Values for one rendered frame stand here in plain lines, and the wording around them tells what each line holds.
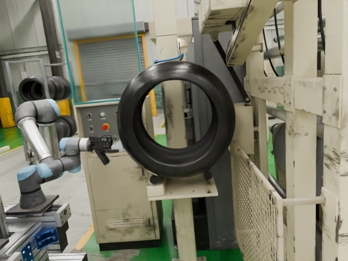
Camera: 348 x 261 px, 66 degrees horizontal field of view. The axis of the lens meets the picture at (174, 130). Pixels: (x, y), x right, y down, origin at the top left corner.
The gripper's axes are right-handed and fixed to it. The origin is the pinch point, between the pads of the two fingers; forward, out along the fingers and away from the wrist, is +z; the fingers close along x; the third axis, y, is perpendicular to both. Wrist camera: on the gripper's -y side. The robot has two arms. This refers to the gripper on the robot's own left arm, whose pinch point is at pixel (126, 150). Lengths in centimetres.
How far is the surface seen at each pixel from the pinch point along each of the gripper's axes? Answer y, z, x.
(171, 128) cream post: 7.0, 22.7, 28.3
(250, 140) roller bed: 3, 71, 21
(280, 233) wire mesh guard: -10, 62, -59
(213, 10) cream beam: 64, 39, -33
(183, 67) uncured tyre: 44, 29, -11
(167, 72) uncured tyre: 41.6, 21.7, -12.6
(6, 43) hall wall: 145, -674, 970
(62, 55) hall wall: 104, -445, 958
